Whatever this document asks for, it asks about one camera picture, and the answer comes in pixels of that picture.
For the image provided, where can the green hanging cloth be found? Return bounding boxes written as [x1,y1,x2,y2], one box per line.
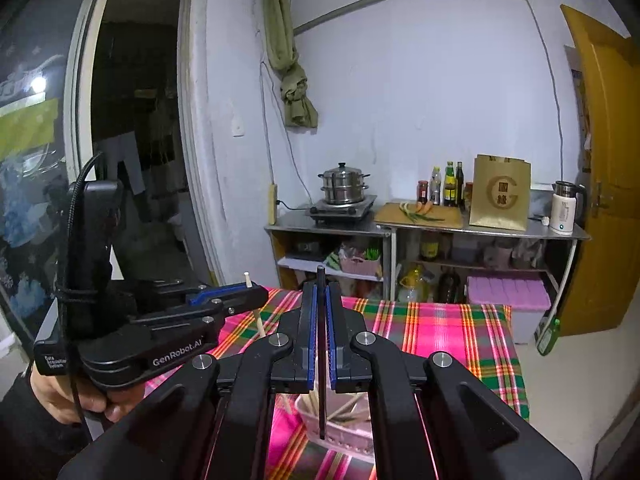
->
[262,0,318,129]

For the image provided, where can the green onion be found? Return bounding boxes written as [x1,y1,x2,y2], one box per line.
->
[398,202,444,223]

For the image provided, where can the steel shelf right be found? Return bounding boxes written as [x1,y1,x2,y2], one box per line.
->
[374,203,591,318]

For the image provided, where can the steel shelf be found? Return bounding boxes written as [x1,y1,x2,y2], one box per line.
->
[374,203,591,318]
[265,210,396,300]

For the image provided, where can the pink storage basket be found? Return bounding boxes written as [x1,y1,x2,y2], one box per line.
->
[340,254,383,278]

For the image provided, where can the light wooden chopstick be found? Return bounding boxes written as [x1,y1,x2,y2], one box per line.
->
[244,271,266,338]

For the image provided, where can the clear condiment bottle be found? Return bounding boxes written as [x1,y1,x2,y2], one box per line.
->
[430,166,442,206]

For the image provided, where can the yellow-label oil bottle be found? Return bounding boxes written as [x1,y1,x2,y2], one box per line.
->
[442,160,458,207]

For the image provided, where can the purple storage box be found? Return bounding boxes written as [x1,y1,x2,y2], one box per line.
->
[466,274,551,344]

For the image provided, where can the yellow wooden door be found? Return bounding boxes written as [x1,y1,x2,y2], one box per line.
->
[560,6,639,336]

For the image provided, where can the yellow power strip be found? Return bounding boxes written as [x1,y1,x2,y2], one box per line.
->
[268,183,278,226]

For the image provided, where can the dark sauce bottle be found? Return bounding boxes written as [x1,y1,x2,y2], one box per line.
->
[456,160,465,210]

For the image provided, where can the golden gift bag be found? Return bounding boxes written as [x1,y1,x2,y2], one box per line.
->
[469,155,530,232]

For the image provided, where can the wooden cutting board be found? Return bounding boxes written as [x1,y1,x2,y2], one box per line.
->
[374,202,463,229]

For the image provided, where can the black induction cooker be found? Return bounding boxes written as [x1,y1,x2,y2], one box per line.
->
[308,195,376,223]

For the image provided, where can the pink plastic utensil holder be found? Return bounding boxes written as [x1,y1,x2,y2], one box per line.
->
[295,390,374,464]

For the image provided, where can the white wall switch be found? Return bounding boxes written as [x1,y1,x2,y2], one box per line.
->
[231,115,245,138]

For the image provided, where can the person's left hand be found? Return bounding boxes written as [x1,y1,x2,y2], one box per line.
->
[29,368,145,425]

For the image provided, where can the stainless steel steamer pot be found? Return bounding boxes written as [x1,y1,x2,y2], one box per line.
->
[318,162,370,206]

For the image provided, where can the steel shelf left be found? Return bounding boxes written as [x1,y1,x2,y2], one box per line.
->
[265,210,396,300]

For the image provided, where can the white electric kettle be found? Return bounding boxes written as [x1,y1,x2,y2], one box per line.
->
[549,180,587,235]

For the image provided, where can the green glass bottle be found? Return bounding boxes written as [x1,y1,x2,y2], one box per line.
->
[535,316,561,356]

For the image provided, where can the red sauce jar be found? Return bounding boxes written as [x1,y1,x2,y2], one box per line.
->
[416,180,430,204]

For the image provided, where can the yellow oil jug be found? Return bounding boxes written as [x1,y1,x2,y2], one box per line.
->
[397,263,435,302]

